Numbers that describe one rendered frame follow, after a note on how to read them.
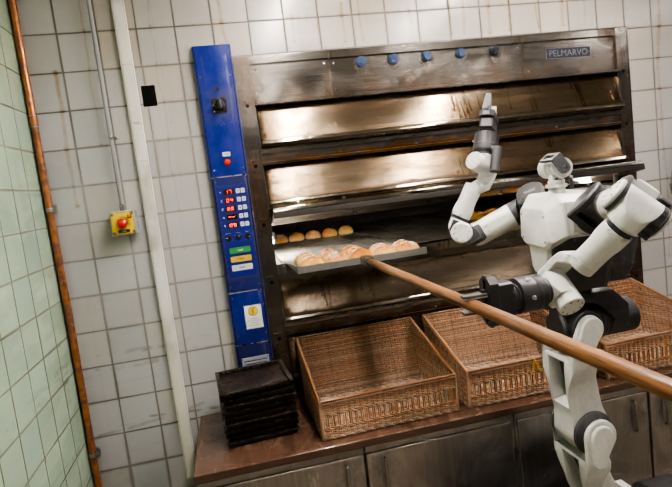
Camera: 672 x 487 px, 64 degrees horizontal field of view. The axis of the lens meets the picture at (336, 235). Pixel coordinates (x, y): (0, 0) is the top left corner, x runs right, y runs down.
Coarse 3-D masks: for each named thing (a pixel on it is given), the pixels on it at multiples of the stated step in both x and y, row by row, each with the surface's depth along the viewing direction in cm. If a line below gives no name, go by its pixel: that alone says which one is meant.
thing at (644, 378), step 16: (400, 272) 173; (432, 288) 147; (464, 304) 128; (480, 304) 122; (496, 320) 114; (512, 320) 109; (528, 336) 103; (544, 336) 98; (560, 336) 95; (576, 352) 89; (592, 352) 86; (608, 368) 82; (624, 368) 79; (640, 368) 77; (640, 384) 76; (656, 384) 73
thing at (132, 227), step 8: (112, 216) 217; (120, 216) 218; (136, 216) 223; (112, 224) 218; (128, 224) 219; (136, 224) 220; (112, 232) 218; (120, 232) 218; (128, 232) 219; (136, 232) 220
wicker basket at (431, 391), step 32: (320, 352) 241; (352, 352) 244; (384, 352) 246; (416, 352) 248; (320, 384) 238; (352, 384) 241; (384, 384) 243; (416, 384) 204; (448, 384) 207; (320, 416) 197; (352, 416) 200; (384, 416) 202; (416, 416) 205
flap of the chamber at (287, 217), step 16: (576, 176) 250; (592, 176) 253; (608, 176) 262; (432, 192) 236; (448, 192) 238; (496, 192) 254; (512, 192) 263; (320, 208) 227; (336, 208) 228; (352, 208) 230; (368, 208) 237; (384, 208) 246; (272, 224) 238
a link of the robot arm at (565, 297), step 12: (540, 276) 130; (552, 276) 132; (564, 276) 132; (540, 288) 128; (552, 288) 130; (564, 288) 129; (552, 300) 131; (564, 300) 128; (576, 300) 127; (564, 312) 130
